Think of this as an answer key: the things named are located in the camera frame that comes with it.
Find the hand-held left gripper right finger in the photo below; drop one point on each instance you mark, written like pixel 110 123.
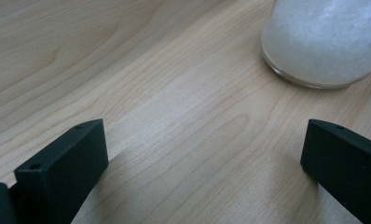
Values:
pixel 348 168

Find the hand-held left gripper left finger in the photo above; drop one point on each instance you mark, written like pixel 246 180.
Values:
pixel 62 168

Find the glass jar with white powder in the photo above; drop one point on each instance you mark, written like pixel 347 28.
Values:
pixel 323 40

